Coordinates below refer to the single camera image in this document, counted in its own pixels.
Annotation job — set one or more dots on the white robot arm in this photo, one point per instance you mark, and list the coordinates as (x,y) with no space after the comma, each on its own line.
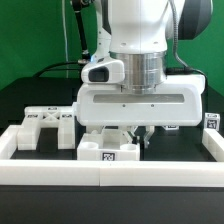
(127,83)

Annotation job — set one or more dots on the white chair back part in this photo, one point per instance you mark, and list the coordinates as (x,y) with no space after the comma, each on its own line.
(39,117)

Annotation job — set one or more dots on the white obstacle fence wall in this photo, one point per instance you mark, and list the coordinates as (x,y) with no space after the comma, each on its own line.
(103,173)

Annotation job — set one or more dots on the small white tagged cube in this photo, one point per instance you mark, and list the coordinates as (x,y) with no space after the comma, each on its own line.
(212,121)

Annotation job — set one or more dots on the white chair seat part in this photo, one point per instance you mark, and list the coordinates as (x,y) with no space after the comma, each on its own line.
(109,145)

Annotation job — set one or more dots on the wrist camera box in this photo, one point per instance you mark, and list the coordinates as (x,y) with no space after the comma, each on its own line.
(105,70)

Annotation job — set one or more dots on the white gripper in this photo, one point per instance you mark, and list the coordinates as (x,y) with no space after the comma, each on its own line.
(176,102)

